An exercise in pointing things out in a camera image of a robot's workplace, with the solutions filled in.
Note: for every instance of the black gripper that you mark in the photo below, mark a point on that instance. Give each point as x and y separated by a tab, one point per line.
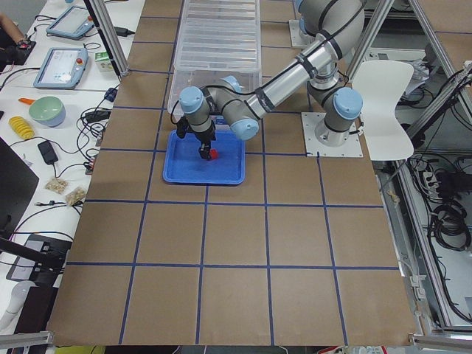
206	137

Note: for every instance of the red block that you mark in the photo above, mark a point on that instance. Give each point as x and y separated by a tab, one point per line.
213	154

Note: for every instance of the clear plastic box lid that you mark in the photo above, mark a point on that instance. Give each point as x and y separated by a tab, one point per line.
219	36

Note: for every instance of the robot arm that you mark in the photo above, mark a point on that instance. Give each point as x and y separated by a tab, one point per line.
335	27
305	31

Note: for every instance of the person forearm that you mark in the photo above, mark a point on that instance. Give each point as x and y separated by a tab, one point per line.
11	29

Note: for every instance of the blue plastic tray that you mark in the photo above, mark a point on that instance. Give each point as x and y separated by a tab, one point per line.
183	164

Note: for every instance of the clear plastic storage box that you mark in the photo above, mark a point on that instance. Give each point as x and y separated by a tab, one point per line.
185	91

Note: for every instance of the green white carton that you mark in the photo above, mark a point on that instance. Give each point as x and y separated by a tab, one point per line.
103	62

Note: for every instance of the bag of nuts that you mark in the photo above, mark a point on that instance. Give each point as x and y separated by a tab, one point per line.
57	185
76	195

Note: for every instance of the black power brick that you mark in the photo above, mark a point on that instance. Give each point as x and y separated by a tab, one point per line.
123	32

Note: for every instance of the black power adapter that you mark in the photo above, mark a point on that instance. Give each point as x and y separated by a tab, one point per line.
47	152

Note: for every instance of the green bowl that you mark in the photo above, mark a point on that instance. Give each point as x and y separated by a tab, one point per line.
49	111

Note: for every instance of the blue teach pendant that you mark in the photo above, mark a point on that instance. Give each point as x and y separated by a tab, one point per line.
73	24
62	68

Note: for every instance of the orange toy carrot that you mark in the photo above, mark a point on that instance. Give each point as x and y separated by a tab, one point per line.
26	100

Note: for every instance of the yellow toy corn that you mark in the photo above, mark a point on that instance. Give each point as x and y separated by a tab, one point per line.
21	127

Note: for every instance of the white plastic chair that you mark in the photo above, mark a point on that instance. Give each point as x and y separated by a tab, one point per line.
381	83

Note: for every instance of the black monitor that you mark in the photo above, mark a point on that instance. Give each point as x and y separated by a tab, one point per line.
18	185

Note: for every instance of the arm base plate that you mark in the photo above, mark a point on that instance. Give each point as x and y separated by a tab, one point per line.
322	142
299	38

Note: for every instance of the aluminium frame post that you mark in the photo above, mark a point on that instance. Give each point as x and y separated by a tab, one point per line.
103	23

